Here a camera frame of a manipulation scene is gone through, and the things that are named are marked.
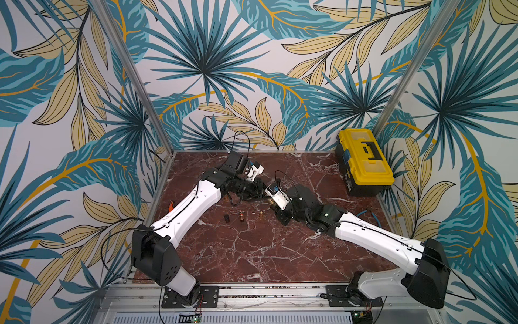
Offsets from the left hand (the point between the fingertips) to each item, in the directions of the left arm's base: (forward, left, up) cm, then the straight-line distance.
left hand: (270, 199), depth 73 cm
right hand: (+1, -2, -4) cm, 5 cm away
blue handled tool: (+10, -50, -24) cm, 56 cm away
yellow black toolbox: (+21, -43, -6) cm, 48 cm away
